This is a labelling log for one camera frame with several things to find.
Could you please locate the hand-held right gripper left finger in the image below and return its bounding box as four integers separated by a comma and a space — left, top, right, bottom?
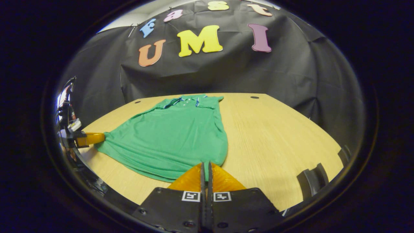
131, 162, 206, 233

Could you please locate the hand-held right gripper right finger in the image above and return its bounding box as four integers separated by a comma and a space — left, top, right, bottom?
207, 162, 285, 233

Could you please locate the green T-shirt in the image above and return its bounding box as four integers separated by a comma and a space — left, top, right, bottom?
94, 94, 228, 183

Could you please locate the bright screen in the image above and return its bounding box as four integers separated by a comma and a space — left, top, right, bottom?
57, 85, 70, 109

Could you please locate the black curved chair part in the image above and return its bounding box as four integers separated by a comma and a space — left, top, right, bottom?
297, 163, 329, 200

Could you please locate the black backdrop cloth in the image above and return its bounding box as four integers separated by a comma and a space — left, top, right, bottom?
63, 0, 366, 152

